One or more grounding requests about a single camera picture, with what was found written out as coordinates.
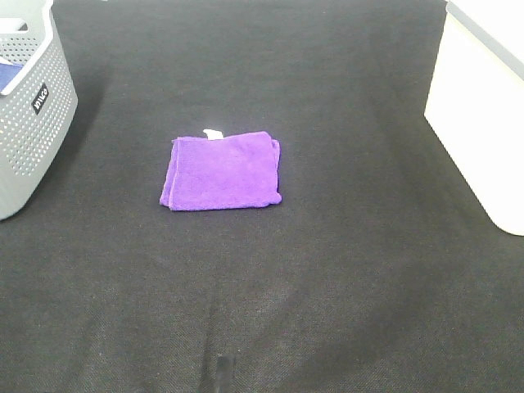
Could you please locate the purple towel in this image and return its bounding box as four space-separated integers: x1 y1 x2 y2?
160 131 282 211

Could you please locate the black fabric table mat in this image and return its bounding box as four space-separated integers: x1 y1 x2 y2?
1 1 523 392

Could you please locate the white plastic bin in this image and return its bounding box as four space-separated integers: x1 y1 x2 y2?
424 1 523 236

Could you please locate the grey perforated laundry basket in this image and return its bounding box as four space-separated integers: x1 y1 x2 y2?
1 1 78 219

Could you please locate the blue cloth in basket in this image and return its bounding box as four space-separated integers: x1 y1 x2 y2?
1 63 24 96

